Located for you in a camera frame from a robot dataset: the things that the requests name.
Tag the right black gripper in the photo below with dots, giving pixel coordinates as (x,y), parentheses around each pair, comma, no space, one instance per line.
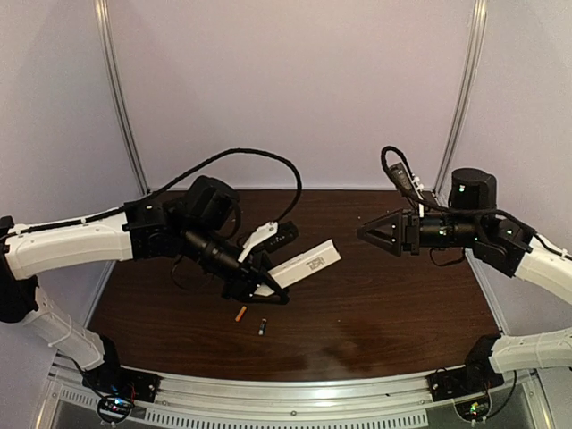
(407,232)

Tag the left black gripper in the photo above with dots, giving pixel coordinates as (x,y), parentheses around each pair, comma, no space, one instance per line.
(244,277)

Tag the orange AA battery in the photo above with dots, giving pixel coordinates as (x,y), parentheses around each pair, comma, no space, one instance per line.
(241,313)

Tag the white remote control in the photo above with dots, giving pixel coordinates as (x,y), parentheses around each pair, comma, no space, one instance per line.
(306,264)

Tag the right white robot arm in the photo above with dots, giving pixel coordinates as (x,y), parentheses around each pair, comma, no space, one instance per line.
(468,222)

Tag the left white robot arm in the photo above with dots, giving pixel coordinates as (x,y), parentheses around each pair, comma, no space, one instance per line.
(187,226)

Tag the black AA battery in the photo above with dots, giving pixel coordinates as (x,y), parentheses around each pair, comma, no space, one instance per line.
(262,327)

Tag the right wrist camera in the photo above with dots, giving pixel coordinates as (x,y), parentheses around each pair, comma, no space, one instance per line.
(409,183)

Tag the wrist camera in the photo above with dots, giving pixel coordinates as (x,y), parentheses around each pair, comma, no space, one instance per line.
(270,237)
(409,183)

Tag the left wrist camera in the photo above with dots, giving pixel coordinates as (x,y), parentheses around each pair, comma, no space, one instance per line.
(270,237)

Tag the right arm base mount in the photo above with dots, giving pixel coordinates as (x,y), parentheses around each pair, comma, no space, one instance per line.
(468,387)

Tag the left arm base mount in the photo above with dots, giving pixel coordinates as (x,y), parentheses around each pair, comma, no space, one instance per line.
(117,395)

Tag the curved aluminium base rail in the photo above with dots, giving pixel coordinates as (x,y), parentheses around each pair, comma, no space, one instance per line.
(403,401)

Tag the right aluminium frame post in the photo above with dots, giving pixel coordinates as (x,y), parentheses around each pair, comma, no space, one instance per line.
(477,29)

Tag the aluminium frame post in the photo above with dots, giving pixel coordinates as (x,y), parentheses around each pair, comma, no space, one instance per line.
(477,29)
(115,83)

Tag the left aluminium frame post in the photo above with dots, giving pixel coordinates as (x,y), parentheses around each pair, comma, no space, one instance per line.
(115,83)

